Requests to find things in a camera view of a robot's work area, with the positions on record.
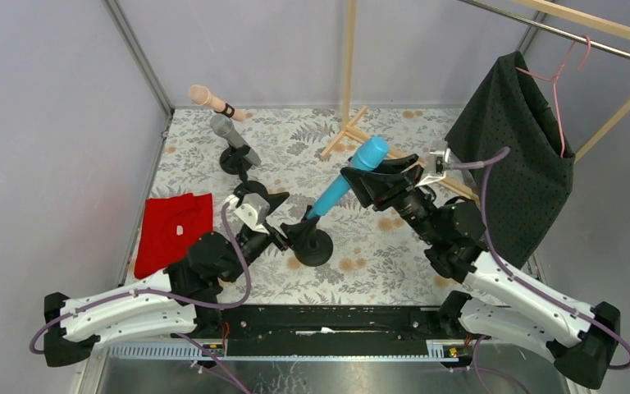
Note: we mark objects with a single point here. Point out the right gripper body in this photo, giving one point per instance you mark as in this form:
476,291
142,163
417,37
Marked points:
382,190

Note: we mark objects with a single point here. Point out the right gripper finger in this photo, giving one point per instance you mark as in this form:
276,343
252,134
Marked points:
374,189
397,165

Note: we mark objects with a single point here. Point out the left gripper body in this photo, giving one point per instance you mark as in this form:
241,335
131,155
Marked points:
280,237

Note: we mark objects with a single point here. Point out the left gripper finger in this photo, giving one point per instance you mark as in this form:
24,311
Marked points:
301,236
275,201

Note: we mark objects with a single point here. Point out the black mic stand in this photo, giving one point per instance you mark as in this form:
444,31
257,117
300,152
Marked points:
244,179
321,255
238,157

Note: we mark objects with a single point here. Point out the blue microphone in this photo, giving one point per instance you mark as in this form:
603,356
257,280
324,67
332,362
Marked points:
367,157

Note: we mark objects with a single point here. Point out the grey microphone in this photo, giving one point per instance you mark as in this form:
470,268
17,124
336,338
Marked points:
223,127

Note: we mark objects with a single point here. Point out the beige microphone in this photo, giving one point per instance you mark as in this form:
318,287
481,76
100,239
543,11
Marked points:
203,97

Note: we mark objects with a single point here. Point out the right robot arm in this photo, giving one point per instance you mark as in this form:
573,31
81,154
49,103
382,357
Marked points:
577,338

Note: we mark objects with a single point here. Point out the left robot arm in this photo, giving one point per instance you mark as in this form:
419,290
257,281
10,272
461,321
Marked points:
186,296

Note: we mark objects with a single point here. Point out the floral table mat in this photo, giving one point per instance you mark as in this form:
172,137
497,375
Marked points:
377,259

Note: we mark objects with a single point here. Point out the red folded shirt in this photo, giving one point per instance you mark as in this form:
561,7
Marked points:
169,227

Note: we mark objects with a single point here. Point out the dark dotted hanging cloth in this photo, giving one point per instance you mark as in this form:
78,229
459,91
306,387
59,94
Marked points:
528,188

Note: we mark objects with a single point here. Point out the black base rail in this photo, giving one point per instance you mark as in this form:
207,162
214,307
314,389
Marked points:
326,330

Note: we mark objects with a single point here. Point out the pink wire hanger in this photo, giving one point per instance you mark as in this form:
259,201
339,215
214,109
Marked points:
554,80

